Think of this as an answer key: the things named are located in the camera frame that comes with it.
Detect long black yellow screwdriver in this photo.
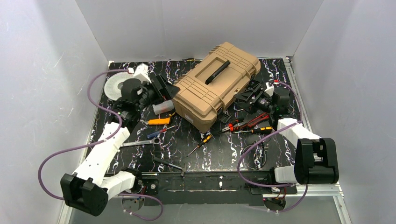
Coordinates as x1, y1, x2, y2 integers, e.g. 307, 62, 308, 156
234, 126, 273, 135

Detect tan plastic tool box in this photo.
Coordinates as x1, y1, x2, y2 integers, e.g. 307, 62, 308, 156
172, 42, 261, 133

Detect small black yellow screwdriver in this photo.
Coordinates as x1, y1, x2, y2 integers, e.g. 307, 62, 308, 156
187, 134, 212, 157

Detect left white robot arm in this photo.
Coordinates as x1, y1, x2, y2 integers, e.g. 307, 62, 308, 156
60, 72, 180, 217

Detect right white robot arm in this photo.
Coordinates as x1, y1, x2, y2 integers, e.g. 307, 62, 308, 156
235, 81, 339, 188

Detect red black utility knife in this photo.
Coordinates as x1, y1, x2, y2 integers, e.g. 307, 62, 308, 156
236, 112, 269, 130

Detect clear plastic parts box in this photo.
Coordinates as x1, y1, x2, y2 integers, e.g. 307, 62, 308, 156
153, 100, 174, 115

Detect red needle nose pliers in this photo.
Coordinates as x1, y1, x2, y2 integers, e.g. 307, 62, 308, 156
218, 119, 244, 133

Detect orange utility knife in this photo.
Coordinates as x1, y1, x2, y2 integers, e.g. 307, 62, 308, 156
145, 117, 171, 126

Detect white perforated round disc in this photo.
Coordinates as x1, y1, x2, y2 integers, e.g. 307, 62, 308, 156
104, 72, 132, 101

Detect blue red screwdriver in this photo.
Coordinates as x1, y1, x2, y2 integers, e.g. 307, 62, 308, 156
146, 126, 175, 140

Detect silver combination wrench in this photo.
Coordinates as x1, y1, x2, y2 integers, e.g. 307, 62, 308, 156
121, 137, 161, 147

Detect small black hammer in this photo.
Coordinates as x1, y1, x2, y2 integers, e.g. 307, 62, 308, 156
153, 157, 187, 177

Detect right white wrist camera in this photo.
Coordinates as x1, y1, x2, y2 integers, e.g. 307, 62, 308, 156
264, 81, 278, 98

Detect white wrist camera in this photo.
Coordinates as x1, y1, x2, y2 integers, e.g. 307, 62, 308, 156
127, 63, 151, 83
264, 81, 278, 98

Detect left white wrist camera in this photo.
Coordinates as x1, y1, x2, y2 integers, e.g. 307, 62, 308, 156
127, 63, 151, 83

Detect black handled pliers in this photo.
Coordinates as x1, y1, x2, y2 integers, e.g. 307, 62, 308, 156
240, 140, 269, 170

